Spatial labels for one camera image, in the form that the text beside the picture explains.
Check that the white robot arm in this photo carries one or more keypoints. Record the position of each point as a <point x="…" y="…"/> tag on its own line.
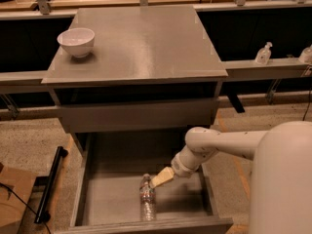
<point x="281" y="181"/>

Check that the grey top drawer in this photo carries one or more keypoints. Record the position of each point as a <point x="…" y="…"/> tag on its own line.
<point x="137" y="116"/>

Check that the grey drawer cabinet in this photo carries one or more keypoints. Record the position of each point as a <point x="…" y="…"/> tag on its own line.
<point x="138" y="42"/>

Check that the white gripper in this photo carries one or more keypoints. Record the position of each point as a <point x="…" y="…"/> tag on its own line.
<point x="178" y="169"/>

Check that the clear plastic water bottle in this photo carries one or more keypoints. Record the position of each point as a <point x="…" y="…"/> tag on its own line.
<point x="147" y="197"/>

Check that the grey metal rail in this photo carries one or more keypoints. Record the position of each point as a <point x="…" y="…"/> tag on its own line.
<point x="231" y="71"/>

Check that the white ceramic bowl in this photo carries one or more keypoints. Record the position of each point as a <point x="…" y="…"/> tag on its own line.
<point x="77" y="42"/>

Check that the open grey middle drawer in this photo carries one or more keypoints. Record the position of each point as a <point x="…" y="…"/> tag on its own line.
<point x="107" y="199"/>

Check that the brown cardboard box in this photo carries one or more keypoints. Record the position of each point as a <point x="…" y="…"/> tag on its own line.
<point x="16" y="191"/>

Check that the clear hand sanitizer bottle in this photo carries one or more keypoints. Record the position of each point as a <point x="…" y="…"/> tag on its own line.
<point x="264" y="54"/>

